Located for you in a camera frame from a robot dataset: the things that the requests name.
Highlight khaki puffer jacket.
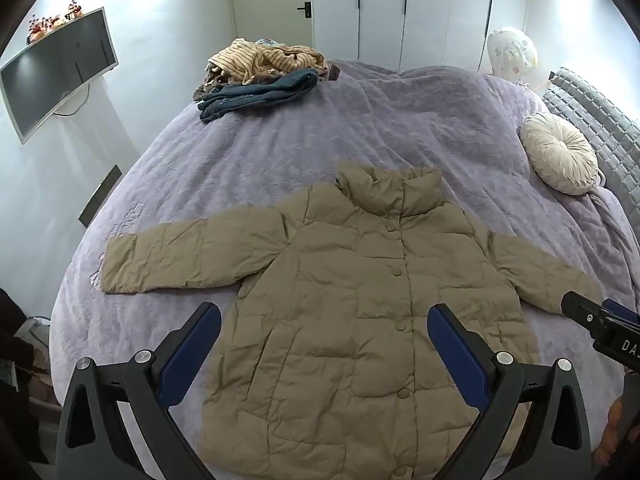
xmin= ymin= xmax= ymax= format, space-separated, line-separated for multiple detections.
xmin=102 ymin=162 xmax=601 ymax=479

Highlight white bedroom door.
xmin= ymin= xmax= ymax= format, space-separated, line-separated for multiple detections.
xmin=226 ymin=0 xmax=316 ymax=51

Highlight person's right hand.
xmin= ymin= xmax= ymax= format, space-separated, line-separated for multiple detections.
xmin=593 ymin=398 xmax=624 ymax=466

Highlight round cream velvet cushion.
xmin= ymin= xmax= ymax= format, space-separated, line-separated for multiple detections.
xmin=520 ymin=112 xmax=600 ymax=196

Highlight grey quilted headboard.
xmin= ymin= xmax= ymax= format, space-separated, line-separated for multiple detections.
xmin=542 ymin=67 xmax=640 ymax=236

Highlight lavender plush bed blanket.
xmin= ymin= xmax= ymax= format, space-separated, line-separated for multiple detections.
xmin=48 ymin=58 xmax=640 ymax=480

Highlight white patterned pillow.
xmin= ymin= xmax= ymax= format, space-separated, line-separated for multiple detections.
xmin=486 ymin=26 xmax=538 ymax=82

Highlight dark teal garment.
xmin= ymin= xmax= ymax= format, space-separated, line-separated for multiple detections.
xmin=198 ymin=68 xmax=319 ymax=124

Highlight white wardrobe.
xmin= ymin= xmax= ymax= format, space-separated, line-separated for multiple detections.
xmin=311 ymin=0 xmax=527 ymax=73

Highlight striped tan garment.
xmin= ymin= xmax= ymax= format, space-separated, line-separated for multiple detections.
xmin=192 ymin=38 xmax=331 ymax=102

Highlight red flower decoration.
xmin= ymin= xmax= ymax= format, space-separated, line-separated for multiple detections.
xmin=26 ymin=0 xmax=84 ymax=46

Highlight wall-mounted television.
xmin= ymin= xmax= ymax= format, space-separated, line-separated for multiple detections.
xmin=1 ymin=8 xmax=118 ymax=143

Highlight black door handle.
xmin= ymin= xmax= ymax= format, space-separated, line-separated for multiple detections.
xmin=297 ymin=1 xmax=312 ymax=18

